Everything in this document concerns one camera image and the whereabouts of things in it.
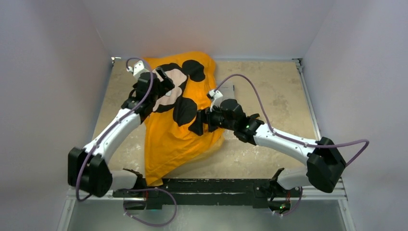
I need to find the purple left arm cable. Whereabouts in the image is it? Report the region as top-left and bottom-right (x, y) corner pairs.
(75, 57), (155, 202)

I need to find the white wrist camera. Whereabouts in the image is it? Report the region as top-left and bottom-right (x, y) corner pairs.
(131, 60), (150, 80)
(207, 89), (223, 103)

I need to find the aluminium frame rail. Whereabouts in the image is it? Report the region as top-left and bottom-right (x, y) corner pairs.
(291, 58), (356, 231)

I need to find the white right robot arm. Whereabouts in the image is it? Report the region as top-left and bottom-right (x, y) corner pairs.
(189, 99), (346, 196)

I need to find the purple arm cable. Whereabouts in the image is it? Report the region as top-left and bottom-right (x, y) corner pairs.
(75, 57), (155, 202)
(210, 74), (370, 168)

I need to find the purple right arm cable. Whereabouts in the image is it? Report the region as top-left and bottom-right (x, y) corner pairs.
(210, 74), (370, 168)

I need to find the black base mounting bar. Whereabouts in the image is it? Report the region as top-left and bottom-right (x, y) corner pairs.
(113, 178), (300, 211)

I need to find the orange Mickey Mouse pillowcase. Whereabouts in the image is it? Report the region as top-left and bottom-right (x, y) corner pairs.
(144, 51), (224, 187)

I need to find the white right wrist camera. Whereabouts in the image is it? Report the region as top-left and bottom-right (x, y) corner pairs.
(207, 89), (223, 103)

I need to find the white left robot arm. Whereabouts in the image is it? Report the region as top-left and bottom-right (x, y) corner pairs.
(68, 67), (175, 202)

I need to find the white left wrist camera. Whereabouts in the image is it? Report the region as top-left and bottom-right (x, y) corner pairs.
(131, 60), (150, 80)

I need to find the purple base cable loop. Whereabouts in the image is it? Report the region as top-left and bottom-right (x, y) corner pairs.
(123, 188), (178, 228)

